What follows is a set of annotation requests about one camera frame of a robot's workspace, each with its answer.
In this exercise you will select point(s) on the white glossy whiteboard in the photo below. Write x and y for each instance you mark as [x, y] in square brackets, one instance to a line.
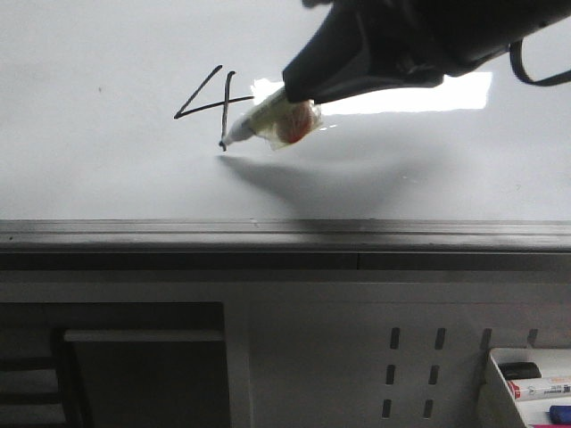
[111, 113]

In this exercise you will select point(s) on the grey perforated board stand panel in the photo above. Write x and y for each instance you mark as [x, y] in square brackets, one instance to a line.
[265, 348]

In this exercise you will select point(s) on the white red-capped marker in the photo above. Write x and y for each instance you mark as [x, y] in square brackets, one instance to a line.
[539, 388]

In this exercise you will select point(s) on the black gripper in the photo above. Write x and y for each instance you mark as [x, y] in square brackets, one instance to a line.
[420, 41]

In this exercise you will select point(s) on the white marker tray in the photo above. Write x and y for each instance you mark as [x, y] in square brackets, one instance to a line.
[497, 408]

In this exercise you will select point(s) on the white black-tip whiteboard marker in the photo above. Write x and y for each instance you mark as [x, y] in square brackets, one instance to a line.
[276, 120]

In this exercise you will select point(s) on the blue marker in tray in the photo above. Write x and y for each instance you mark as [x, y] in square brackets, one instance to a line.
[560, 414]

